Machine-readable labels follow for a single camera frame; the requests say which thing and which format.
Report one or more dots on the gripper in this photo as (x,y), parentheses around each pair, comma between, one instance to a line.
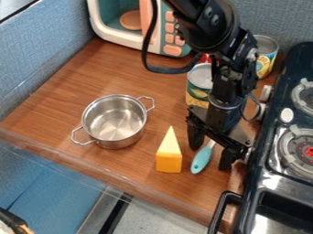
(220,117)

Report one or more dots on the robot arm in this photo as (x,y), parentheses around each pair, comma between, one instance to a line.
(212,27)

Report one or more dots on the yellow toy cheese wedge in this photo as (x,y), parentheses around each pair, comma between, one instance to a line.
(169,154)

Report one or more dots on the green and yellow can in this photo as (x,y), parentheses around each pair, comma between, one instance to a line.
(198,87)

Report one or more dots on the toy stove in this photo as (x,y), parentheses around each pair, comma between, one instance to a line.
(281,143)

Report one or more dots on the silver pot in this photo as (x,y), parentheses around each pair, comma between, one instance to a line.
(113,121)

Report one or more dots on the blue and yellow can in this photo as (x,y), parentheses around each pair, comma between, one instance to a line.
(265,58)

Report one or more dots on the toy microwave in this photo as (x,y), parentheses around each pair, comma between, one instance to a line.
(136,24)

